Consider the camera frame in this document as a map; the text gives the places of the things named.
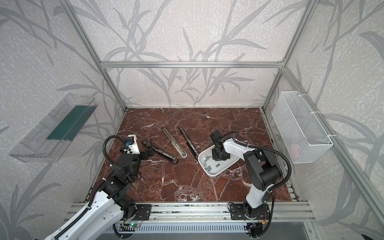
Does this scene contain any black stapler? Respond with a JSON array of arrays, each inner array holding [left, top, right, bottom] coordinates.
[[142, 140, 179, 165], [179, 126, 200, 161]]

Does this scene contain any beige stapler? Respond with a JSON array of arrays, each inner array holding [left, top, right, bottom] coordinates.
[[162, 127, 187, 159]]

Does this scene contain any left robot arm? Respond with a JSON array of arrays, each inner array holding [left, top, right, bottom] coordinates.
[[46, 148, 153, 240]]

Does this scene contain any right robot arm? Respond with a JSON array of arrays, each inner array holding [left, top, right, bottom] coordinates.
[[210, 130, 292, 215]]

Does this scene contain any white oval tray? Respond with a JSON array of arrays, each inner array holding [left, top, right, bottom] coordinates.
[[198, 145, 240, 178]]

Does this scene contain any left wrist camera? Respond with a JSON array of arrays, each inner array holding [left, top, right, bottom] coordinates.
[[124, 135, 140, 155]]

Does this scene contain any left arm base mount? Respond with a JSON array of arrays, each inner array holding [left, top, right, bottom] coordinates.
[[122, 204, 152, 222]]

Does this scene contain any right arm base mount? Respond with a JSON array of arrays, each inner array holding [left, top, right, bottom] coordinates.
[[228, 203, 271, 221]]

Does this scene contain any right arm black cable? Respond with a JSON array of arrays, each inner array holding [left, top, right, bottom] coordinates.
[[232, 134, 292, 193]]

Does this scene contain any clear plastic wall bin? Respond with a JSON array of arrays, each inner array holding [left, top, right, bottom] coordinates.
[[9, 94, 98, 163]]

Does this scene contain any aluminium front rail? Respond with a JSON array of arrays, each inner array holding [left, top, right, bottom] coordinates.
[[134, 202, 316, 224]]

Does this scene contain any white wire basket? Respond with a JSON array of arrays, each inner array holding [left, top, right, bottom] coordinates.
[[272, 91, 334, 164]]

